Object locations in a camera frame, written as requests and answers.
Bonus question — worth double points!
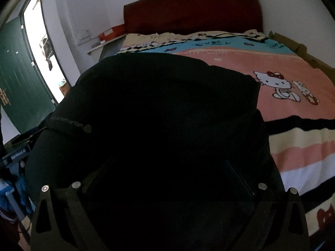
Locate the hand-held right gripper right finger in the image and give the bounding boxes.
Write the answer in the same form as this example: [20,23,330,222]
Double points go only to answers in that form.
[224,159,311,251]

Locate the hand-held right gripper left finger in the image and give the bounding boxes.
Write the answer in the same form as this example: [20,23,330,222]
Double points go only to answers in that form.
[30,157,116,251]

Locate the black jacket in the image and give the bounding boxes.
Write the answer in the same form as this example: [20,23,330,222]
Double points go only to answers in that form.
[25,53,286,251]

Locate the red gold door ornament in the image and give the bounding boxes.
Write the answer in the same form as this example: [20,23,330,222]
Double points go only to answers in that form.
[0,88,10,106]

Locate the green door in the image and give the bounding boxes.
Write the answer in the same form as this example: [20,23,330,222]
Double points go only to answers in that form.
[0,16,57,138]

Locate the pink cartoon cat printed blanket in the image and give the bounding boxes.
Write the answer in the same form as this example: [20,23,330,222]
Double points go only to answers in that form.
[119,31,335,251]

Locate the grey bedside cabinet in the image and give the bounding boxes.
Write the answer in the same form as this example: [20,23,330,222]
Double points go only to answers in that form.
[99,38,126,61]

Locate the brown cardboard sheet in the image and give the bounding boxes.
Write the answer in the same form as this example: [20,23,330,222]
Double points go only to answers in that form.
[268,31,335,85]

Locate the orange box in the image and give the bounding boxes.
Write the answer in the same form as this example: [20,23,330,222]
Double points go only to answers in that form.
[99,24,126,41]

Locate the beige patterned bed sheet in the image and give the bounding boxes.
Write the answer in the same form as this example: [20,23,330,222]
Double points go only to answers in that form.
[122,29,266,48]

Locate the dark red bed headboard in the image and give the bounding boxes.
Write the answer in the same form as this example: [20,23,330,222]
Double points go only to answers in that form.
[123,0,263,35]

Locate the white wall socket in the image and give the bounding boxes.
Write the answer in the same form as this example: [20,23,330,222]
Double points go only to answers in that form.
[78,29,93,45]

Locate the white wall shelf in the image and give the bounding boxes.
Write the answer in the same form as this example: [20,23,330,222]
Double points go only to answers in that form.
[87,34,126,54]

